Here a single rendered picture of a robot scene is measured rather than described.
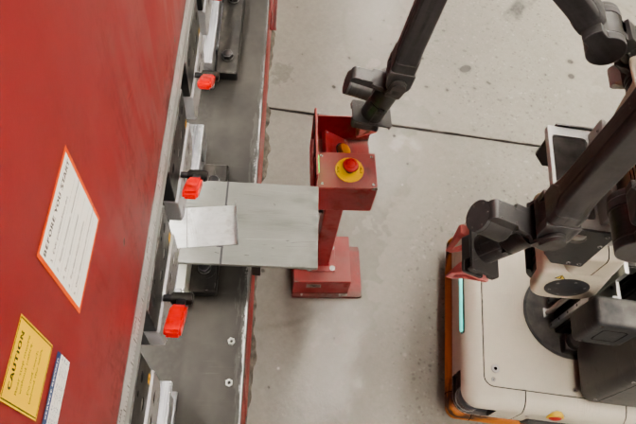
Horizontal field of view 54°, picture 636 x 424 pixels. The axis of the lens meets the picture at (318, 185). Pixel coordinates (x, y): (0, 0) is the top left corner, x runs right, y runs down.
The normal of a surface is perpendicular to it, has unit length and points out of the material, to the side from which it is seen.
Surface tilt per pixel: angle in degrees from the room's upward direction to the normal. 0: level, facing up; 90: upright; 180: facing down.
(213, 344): 0
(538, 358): 0
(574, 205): 82
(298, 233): 0
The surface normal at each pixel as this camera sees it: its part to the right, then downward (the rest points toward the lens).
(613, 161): -0.16, 0.84
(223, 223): 0.09, -0.51
